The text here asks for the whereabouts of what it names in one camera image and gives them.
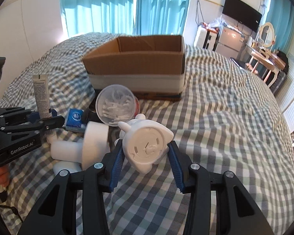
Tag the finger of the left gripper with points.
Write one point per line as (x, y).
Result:
(20, 115)
(39, 125)

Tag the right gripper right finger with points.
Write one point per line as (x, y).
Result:
(236, 211)

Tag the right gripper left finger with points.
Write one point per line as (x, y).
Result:
(55, 210)

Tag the white cream tube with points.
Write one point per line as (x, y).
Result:
(41, 92)

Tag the blue cotton swab jar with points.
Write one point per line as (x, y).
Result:
(116, 103)

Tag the white cartoon figurine lamp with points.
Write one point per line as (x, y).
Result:
(144, 142)

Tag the small blue box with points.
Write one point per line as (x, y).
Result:
(74, 121)

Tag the white cylindrical device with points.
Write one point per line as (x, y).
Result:
(78, 156)

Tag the black round container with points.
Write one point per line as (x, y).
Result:
(90, 115)

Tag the checkered bed cover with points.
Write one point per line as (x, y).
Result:
(227, 119)

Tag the brown cardboard box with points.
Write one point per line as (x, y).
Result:
(152, 67)

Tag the blue curtain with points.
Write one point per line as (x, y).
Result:
(133, 17)

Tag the wooden dressing table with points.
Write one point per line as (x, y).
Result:
(269, 60)

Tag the white mini fridge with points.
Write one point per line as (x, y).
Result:
(229, 42)

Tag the oval vanity mirror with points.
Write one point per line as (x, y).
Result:
(266, 36)

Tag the black wall television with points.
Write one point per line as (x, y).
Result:
(243, 13)

